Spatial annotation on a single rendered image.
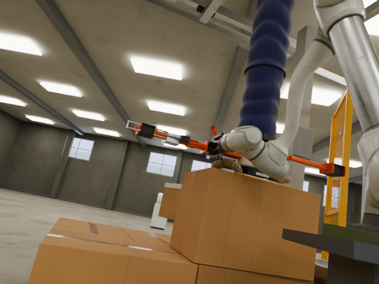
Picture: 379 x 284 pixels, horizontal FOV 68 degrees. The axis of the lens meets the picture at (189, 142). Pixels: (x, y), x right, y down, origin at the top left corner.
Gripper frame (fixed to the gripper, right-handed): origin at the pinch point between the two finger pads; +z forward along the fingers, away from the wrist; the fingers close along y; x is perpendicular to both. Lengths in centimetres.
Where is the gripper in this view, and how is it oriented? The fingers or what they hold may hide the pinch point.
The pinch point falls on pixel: (210, 149)
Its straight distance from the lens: 147.7
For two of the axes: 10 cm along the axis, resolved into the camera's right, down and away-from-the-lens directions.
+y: -2.0, 9.5, -2.3
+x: 9.2, 2.6, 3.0
